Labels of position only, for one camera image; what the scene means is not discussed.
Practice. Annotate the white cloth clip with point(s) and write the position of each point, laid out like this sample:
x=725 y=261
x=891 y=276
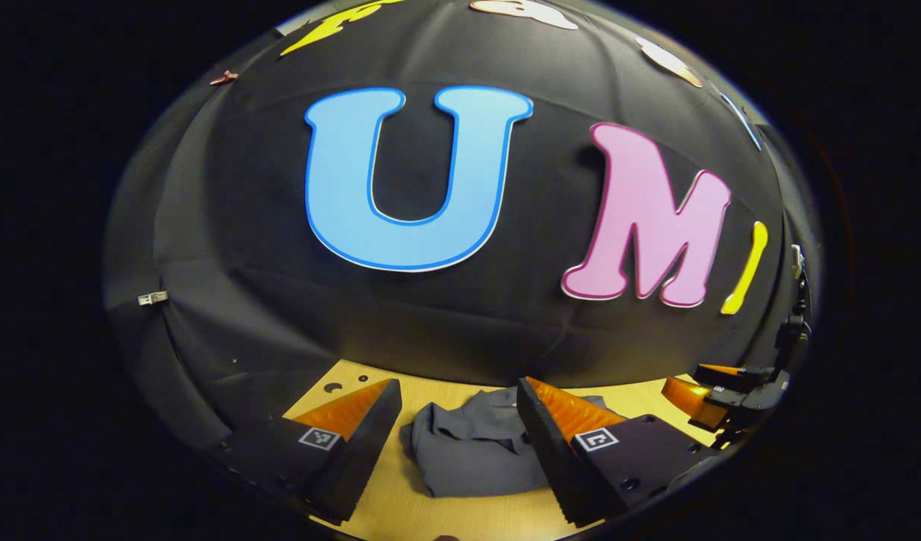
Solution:
x=152 y=298

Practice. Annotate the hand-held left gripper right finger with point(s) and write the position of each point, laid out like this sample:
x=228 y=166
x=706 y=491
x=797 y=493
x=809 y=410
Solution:
x=543 y=443

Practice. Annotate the black backdrop cloth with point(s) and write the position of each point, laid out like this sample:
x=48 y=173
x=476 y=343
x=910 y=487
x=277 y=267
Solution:
x=505 y=330

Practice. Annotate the red cloth clip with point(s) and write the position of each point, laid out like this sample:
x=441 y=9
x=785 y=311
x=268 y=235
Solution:
x=224 y=77

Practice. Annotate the grey long-sleeved shirt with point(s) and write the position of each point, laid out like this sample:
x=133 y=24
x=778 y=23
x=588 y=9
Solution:
x=475 y=454

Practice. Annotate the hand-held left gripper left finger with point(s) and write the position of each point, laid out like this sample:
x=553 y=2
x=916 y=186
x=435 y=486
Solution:
x=370 y=443

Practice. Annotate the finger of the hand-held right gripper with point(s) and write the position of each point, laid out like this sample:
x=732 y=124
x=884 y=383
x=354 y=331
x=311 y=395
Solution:
x=689 y=402
x=738 y=378

